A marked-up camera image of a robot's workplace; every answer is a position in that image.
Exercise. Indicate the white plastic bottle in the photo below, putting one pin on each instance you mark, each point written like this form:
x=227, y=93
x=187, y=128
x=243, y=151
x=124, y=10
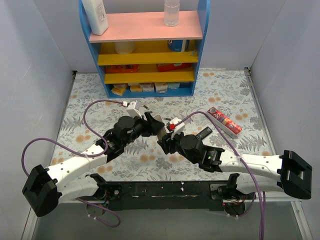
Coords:
x=96, y=14

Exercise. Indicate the blue wooden shelf unit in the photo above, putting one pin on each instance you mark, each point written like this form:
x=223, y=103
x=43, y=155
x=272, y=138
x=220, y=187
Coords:
x=151, y=35

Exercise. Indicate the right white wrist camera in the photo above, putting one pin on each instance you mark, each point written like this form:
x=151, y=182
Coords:
x=175, y=127

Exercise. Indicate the white air conditioner remote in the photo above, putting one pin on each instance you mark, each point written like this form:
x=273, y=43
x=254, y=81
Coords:
x=159, y=118

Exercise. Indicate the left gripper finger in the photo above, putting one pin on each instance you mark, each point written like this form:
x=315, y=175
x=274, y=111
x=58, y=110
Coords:
x=151, y=120
x=154, y=130

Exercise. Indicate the yellow white small box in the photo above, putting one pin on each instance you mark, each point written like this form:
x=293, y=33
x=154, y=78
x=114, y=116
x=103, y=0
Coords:
x=136, y=88

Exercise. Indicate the yellow red small box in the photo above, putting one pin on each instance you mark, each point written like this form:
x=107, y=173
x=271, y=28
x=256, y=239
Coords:
x=119, y=89

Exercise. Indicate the teal white small box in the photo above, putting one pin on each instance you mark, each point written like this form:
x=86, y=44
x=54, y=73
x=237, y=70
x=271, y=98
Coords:
x=173, y=85

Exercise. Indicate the red orange box right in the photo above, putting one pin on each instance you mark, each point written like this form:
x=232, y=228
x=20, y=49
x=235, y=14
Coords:
x=167, y=67

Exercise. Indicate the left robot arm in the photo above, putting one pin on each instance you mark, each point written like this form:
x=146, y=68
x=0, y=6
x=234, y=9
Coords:
x=46, y=187

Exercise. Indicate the floral patterned table mat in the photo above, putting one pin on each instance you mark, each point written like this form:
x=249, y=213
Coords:
x=88, y=115

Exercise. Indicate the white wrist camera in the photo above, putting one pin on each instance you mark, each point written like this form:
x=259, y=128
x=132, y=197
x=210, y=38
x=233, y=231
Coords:
x=175, y=127
x=133, y=108

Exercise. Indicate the red toothpaste box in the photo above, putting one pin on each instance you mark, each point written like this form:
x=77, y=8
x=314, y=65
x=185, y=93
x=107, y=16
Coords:
x=224, y=123

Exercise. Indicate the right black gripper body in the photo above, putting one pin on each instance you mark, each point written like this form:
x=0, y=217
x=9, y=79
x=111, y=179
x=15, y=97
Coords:
x=167, y=143

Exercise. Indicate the clear plastic water bottle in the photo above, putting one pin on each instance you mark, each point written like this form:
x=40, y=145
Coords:
x=171, y=12

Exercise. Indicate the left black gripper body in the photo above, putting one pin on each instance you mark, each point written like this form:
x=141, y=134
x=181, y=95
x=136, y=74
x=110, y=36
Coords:
x=147, y=124

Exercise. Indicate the black TV remote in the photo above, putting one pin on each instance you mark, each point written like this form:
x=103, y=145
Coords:
x=204, y=133

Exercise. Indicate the white orange small carton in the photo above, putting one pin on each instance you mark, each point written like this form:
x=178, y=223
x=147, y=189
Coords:
x=161, y=87

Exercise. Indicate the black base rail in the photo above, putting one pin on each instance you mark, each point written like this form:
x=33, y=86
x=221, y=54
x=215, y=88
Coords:
x=213, y=195

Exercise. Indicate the orange box left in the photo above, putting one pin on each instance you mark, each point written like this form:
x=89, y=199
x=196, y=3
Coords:
x=122, y=68

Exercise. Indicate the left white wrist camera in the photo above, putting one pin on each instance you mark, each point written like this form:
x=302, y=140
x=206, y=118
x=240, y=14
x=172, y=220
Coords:
x=133, y=108

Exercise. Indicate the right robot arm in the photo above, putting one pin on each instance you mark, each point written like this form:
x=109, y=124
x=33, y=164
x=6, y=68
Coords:
x=288, y=172

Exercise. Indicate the blue white round container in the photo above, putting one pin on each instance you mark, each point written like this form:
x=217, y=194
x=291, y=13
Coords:
x=179, y=46

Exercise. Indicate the white cylindrical container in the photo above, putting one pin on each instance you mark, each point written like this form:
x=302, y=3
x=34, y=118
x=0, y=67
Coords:
x=124, y=47

